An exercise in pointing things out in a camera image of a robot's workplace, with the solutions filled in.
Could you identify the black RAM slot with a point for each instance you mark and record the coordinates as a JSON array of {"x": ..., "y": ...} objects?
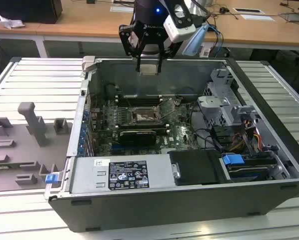
[
  {"x": 162, "y": 128},
  {"x": 139, "y": 96},
  {"x": 139, "y": 101},
  {"x": 142, "y": 124}
]

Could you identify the clear plastic tray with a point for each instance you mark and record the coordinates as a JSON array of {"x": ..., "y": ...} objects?
[{"x": 294, "y": 17}]

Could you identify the grey case latch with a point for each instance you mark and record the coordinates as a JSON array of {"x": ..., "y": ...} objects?
[{"x": 89, "y": 62}]

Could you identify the black open PC case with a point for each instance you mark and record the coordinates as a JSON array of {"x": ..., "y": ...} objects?
[{"x": 164, "y": 210}]

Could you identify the small black adapter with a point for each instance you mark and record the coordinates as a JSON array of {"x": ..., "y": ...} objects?
[{"x": 224, "y": 10}]

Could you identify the silver disk bay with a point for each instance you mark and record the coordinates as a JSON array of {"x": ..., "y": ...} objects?
[{"x": 280, "y": 171}]

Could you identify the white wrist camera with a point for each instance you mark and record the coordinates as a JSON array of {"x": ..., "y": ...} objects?
[{"x": 179, "y": 30}]

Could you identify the white power socket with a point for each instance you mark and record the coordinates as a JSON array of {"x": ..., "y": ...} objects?
[{"x": 205, "y": 51}]

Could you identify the blue case latch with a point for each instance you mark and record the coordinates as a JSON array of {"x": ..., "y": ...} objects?
[{"x": 51, "y": 178}]

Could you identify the silver metal drive cage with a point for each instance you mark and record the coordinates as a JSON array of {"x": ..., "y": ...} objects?
[{"x": 215, "y": 102}]

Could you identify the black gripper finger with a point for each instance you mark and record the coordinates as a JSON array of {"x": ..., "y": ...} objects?
[
  {"x": 124, "y": 42},
  {"x": 160, "y": 50}
]

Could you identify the wooden desk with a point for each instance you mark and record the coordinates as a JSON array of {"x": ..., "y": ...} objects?
[{"x": 89, "y": 22}]

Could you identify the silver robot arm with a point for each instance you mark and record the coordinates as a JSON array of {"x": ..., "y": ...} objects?
[{"x": 194, "y": 42}]

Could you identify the grey power supply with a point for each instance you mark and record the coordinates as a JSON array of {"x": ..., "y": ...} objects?
[{"x": 87, "y": 172}]

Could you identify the black computer box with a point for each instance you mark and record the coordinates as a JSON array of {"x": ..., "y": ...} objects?
[{"x": 27, "y": 10}]

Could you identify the grey desk plate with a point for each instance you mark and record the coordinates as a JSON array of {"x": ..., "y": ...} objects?
[{"x": 122, "y": 8}]

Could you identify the crumpled white paper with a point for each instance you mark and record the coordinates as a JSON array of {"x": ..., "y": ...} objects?
[{"x": 10, "y": 23}]

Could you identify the green motherboard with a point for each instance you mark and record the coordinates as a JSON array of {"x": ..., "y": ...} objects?
[{"x": 182, "y": 132}]

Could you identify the small black desk item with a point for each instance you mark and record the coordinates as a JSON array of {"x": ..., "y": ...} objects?
[{"x": 90, "y": 1}]

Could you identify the grey parts rack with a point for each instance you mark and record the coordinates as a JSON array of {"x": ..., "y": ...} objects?
[{"x": 12, "y": 155}]

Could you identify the white desk plate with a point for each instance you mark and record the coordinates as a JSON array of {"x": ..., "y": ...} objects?
[{"x": 258, "y": 18}]

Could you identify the silver square CPU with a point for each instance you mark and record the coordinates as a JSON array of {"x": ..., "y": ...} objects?
[{"x": 149, "y": 70}]

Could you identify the black expansion card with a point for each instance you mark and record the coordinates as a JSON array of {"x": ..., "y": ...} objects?
[{"x": 137, "y": 138}]

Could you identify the black plastic shroud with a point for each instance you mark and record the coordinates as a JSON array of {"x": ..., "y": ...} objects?
[{"x": 197, "y": 167}]

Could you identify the CPU socket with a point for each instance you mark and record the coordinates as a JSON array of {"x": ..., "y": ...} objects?
[{"x": 144, "y": 117}]

